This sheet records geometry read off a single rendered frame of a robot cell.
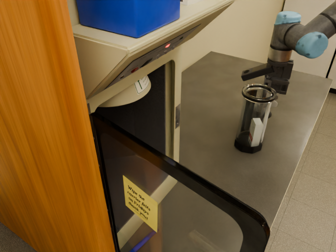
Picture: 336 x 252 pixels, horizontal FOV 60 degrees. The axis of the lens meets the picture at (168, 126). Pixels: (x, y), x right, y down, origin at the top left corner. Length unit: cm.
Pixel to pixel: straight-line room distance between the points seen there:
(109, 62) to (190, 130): 81
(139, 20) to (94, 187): 23
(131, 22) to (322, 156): 249
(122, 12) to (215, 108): 97
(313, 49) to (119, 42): 69
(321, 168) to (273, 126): 142
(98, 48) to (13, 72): 10
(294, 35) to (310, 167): 174
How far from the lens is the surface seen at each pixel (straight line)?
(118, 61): 36
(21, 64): 36
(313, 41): 94
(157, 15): 39
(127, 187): 48
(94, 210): 45
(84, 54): 40
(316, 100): 150
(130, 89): 60
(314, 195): 238
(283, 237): 207
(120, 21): 38
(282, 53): 106
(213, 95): 139
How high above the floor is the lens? 163
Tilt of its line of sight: 36 degrees down
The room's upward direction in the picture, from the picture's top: straight up
